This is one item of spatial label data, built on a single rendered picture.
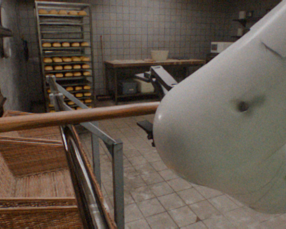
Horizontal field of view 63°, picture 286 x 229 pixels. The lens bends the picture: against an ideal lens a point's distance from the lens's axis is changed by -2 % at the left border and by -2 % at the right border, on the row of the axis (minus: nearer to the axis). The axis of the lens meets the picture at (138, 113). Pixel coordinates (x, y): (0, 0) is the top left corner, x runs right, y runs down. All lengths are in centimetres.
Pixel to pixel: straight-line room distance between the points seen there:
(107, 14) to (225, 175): 555
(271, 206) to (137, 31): 568
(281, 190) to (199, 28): 652
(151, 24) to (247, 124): 588
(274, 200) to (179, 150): 14
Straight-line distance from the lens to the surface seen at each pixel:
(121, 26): 577
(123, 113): 55
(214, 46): 594
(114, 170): 103
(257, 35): 21
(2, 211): 96
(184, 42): 649
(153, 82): 51
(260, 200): 30
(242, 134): 19
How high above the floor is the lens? 136
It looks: 17 degrees down
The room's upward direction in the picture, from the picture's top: straight up
